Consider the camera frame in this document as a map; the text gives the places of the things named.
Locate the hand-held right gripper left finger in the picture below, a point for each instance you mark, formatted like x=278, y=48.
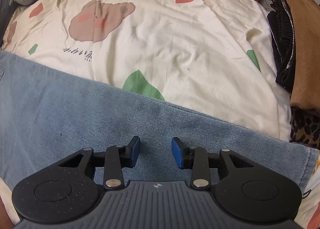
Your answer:
x=135, y=150

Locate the blue denim pants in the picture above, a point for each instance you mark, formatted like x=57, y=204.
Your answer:
x=75, y=109

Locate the black elastic-waist garment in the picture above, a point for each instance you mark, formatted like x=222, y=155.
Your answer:
x=282, y=39

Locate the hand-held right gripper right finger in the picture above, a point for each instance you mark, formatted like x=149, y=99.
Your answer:
x=177, y=151

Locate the leopard print garment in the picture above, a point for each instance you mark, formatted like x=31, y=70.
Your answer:
x=306, y=126

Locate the dark grey pillow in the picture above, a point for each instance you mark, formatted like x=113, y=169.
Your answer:
x=6, y=14

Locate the brown folded garment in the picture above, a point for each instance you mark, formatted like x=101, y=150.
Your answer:
x=305, y=44

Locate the cream bear printed blanket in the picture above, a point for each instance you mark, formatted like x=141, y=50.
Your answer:
x=187, y=31

